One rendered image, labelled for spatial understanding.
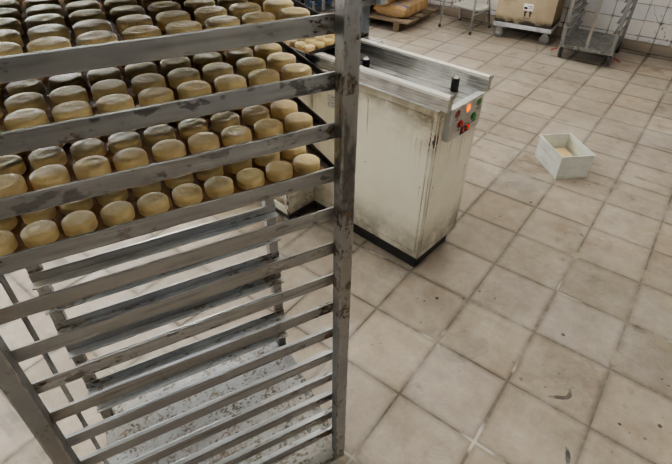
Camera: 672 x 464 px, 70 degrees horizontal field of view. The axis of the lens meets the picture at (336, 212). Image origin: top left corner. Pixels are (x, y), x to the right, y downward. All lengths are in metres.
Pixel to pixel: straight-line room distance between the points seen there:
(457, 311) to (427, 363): 0.32
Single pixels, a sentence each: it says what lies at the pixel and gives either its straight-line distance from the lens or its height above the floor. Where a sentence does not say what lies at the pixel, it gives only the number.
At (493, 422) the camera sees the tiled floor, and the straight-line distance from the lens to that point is 1.95.
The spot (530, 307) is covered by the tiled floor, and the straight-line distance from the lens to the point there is 2.35.
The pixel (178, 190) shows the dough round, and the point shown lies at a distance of 0.87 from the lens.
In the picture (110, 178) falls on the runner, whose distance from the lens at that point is 0.76.
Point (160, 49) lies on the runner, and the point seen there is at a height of 1.41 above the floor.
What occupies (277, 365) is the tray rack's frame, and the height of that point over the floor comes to 0.15.
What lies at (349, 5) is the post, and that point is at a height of 1.44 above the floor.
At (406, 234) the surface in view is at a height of 0.20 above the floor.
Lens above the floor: 1.62
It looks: 37 degrees down
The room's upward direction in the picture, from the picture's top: 1 degrees clockwise
